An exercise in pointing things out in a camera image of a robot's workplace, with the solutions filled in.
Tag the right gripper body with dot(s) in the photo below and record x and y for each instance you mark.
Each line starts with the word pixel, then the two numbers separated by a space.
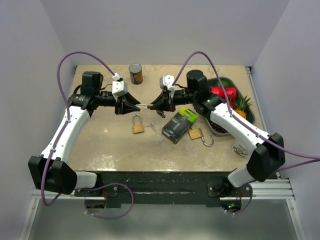
pixel 169 99

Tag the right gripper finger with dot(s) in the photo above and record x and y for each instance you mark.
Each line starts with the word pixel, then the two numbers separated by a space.
pixel 161 98
pixel 161 106

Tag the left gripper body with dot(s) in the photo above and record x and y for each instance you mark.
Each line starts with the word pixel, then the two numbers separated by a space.
pixel 121 101

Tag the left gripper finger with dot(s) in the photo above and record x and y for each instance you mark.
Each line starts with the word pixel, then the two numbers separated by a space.
pixel 129 108
pixel 129 99

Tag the small brass padlock keys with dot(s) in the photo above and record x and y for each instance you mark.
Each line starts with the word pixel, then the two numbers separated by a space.
pixel 148 106

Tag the long shackle brass padlock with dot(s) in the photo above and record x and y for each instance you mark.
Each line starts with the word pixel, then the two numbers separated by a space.
pixel 137 128

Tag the large brass padlock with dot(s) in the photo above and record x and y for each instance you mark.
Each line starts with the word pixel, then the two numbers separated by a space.
pixel 196 133

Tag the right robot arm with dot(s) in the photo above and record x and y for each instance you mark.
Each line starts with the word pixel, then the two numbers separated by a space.
pixel 266 151

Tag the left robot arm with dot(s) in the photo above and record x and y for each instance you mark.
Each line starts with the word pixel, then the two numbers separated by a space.
pixel 50 170

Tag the black green razor box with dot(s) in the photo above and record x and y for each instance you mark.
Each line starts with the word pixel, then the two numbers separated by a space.
pixel 179 124

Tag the tin can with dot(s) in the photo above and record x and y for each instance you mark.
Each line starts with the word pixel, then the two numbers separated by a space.
pixel 136 74

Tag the red apple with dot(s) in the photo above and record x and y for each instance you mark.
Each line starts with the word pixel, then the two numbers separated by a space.
pixel 231 93
pixel 217 91

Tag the dark grape bunch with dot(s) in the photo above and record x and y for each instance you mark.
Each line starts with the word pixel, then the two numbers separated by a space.
pixel 217 128

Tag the green lime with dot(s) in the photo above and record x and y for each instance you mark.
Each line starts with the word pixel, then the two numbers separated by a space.
pixel 223 82

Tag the grey fruit tray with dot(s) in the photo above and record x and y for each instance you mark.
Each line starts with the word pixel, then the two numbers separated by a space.
pixel 233 104

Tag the pineapple crown leaves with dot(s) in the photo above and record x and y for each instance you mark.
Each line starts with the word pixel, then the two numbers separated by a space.
pixel 244 104

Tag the orange spiky fruit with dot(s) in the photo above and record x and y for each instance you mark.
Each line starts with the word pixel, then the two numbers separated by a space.
pixel 242 113

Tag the white paper cup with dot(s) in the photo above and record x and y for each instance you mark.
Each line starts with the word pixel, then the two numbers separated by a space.
pixel 239 149

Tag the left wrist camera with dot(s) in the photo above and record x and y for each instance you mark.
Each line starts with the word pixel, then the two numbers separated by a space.
pixel 119 86

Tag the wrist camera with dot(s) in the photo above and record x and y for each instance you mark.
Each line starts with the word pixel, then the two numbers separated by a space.
pixel 119 86
pixel 168 82

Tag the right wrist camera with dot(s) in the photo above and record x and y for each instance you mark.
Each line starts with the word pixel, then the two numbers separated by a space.
pixel 168 82

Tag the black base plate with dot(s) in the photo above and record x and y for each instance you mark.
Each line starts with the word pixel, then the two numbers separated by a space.
pixel 207 188

